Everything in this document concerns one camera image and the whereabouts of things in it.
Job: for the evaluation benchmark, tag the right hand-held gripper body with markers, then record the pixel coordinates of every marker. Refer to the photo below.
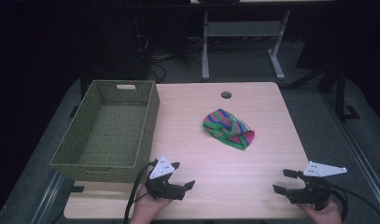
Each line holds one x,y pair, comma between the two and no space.
312,193

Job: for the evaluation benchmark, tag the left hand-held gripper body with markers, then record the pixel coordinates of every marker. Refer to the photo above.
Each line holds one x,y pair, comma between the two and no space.
162,186

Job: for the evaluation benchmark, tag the striped knit pet sweater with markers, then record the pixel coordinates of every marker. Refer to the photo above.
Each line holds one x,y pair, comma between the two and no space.
229,129

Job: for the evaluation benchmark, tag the person's left hand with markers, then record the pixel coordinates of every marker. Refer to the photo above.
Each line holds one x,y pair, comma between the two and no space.
147,208

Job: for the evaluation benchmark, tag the person's right hand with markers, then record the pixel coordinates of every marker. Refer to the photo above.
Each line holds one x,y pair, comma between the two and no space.
324,216

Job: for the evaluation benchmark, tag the green woven basket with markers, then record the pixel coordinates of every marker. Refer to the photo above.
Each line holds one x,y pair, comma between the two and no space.
109,133

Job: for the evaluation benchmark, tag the black metal stand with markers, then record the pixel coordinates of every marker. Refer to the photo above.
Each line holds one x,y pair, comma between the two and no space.
340,93

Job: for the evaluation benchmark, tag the aluminium floor rail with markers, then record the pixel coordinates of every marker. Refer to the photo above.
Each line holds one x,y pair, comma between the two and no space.
46,199
358,149

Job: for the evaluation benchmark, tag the grey metal table frame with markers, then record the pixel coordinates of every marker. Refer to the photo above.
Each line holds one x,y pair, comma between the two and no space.
240,29

